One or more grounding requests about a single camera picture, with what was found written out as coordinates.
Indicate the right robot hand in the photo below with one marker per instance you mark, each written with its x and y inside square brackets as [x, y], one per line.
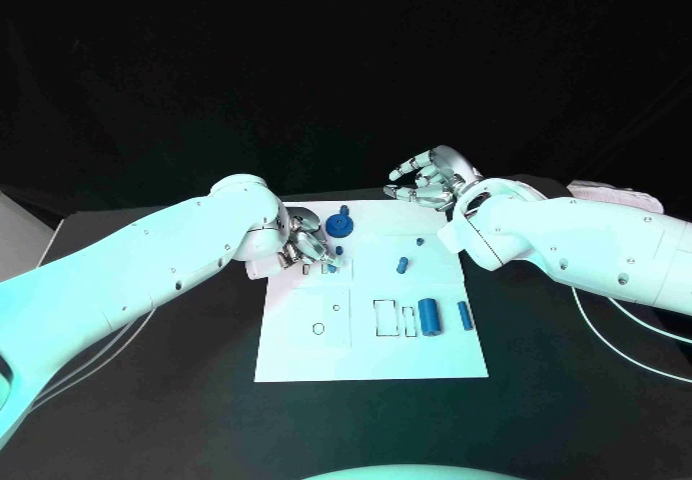
[438, 176]

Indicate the long thin blue cylinder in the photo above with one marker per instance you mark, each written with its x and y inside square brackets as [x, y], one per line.
[465, 315]

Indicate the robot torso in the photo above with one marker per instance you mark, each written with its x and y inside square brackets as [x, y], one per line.
[412, 473]

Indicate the blue gear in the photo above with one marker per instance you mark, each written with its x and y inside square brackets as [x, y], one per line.
[340, 225]

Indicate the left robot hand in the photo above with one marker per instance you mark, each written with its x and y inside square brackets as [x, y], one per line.
[306, 240]

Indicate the thick blue cylinder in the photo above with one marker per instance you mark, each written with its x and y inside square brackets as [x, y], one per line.
[430, 317]

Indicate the short blue cylinder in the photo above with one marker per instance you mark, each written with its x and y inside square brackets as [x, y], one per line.
[402, 265]

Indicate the white task board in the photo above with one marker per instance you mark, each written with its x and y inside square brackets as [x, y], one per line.
[373, 318]

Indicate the white cloth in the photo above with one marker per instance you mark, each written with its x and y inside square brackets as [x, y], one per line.
[616, 197]

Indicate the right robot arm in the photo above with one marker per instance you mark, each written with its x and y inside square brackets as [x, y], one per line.
[567, 240]

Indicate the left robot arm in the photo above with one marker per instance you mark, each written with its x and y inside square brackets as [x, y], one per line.
[135, 262]

